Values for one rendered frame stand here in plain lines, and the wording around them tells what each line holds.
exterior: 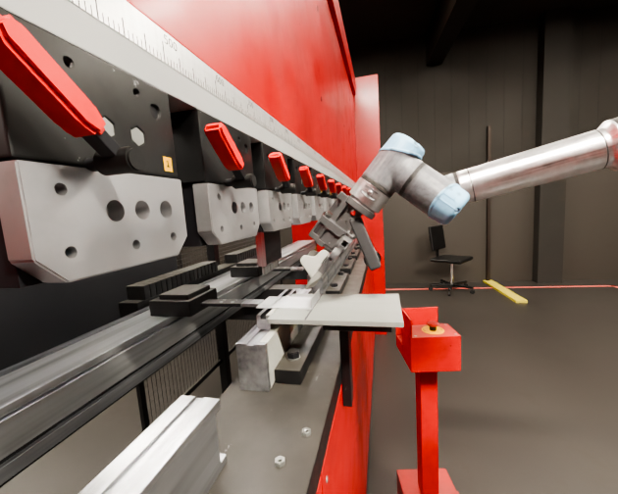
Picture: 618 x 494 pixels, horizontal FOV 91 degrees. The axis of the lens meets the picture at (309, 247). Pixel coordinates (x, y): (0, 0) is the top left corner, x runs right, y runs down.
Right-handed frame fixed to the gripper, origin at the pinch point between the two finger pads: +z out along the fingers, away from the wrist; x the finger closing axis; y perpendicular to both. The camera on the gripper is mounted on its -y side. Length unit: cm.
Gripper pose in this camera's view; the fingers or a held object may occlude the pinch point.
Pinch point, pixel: (314, 282)
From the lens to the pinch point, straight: 68.7
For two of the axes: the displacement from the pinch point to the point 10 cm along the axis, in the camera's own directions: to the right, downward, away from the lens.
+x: -2.3, 1.4, -9.6
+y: -7.9, -6.1, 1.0
